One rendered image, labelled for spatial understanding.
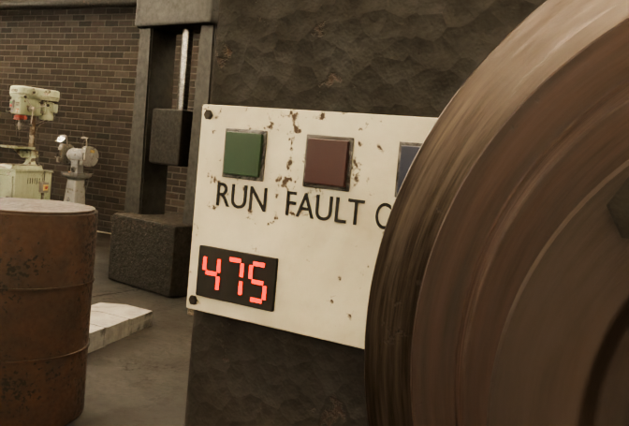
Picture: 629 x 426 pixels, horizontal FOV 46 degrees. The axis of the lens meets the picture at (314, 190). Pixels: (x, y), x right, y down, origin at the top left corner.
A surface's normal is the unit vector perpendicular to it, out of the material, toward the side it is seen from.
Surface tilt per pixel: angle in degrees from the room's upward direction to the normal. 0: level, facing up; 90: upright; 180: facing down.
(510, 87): 90
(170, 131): 90
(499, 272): 90
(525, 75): 90
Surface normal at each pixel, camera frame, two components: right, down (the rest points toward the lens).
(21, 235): 0.34, 0.08
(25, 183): 0.87, 0.11
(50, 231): 0.61, 0.10
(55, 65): -0.49, 0.00
